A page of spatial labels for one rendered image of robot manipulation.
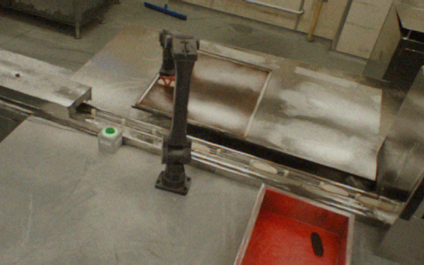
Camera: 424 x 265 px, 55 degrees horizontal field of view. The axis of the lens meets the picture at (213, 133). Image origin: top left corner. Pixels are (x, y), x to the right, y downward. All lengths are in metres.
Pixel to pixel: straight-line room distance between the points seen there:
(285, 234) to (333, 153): 0.46
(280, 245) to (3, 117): 1.30
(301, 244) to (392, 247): 0.29
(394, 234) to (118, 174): 0.97
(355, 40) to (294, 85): 3.00
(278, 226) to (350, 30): 3.69
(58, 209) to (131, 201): 0.24
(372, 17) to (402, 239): 3.65
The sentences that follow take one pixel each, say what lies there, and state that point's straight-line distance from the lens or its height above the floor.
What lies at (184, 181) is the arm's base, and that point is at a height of 0.85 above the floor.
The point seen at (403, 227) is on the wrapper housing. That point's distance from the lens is 1.43.
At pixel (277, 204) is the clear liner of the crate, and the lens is 1.46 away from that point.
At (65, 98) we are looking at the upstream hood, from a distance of 1.77.
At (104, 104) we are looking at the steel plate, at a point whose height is 0.82.
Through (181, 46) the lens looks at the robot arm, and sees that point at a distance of 1.30.
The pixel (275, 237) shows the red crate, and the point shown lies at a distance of 1.42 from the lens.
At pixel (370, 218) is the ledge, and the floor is 0.86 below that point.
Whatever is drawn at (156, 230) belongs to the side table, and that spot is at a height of 0.82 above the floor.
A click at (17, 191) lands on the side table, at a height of 0.82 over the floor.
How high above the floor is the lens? 1.88
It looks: 36 degrees down
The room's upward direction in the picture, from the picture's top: 10 degrees clockwise
